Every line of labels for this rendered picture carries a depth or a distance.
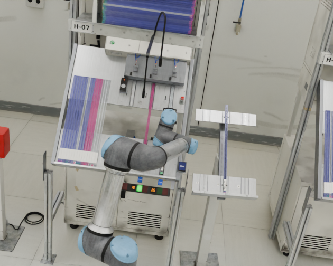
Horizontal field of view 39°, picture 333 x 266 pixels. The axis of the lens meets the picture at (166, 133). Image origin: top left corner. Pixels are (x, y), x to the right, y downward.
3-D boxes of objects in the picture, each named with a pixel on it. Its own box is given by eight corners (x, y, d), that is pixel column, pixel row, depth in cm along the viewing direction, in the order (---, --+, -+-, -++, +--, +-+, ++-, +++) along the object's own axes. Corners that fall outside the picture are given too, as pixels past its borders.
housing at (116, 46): (188, 69, 277) (191, 60, 264) (106, 58, 278) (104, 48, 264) (190, 57, 280) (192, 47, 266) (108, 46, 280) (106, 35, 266)
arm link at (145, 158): (157, 154, 183) (201, 134, 227) (133, 145, 187) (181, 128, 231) (151, 181, 186) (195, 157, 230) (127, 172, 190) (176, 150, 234)
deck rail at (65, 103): (56, 165, 259) (54, 163, 253) (52, 165, 259) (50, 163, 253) (79, 48, 278) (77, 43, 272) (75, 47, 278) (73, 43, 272)
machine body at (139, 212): (167, 244, 314) (178, 165, 286) (63, 230, 314) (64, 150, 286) (172, 189, 372) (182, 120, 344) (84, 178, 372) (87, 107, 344)
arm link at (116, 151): (100, 267, 195) (134, 143, 187) (71, 253, 200) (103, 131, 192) (114, 259, 206) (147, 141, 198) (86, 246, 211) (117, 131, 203)
